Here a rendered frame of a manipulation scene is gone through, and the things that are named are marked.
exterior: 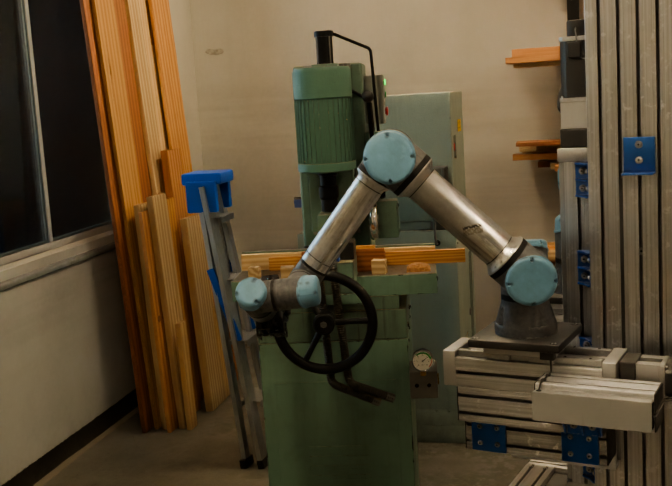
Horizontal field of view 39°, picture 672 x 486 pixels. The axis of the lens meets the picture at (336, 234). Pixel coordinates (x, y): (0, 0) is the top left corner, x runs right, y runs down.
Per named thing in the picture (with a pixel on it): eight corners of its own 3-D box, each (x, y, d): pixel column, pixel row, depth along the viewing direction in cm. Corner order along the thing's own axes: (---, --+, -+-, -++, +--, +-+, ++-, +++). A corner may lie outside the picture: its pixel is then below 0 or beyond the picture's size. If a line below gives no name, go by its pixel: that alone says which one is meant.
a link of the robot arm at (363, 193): (386, 117, 235) (278, 277, 243) (384, 119, 224) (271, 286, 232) (425, 144, 235) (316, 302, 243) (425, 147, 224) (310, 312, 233)
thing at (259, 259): (241, 271, 295) (240, 255, 295) (243, 269, 297) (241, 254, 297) (435, 262, 290) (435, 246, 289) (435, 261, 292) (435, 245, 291)
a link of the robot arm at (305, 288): (320, 268, 231) (276, 273, 232) (314, 276, 220) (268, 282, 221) (324, 299, 232) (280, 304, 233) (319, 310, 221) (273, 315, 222)
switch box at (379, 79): (366, 124, 311) (363, 75, 309) (368, 123, 321) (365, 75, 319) (385, 123, 311) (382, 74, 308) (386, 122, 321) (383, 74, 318)
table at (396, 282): (224, 309, 270) (223, 288, 269) (244, 287, 300) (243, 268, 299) (439, 300, 264) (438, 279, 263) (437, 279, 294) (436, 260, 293)
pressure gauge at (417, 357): (412, 378, 271) (410, 350, 270) (412, 374, 275) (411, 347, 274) (434, 377, 270) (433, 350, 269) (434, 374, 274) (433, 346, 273)
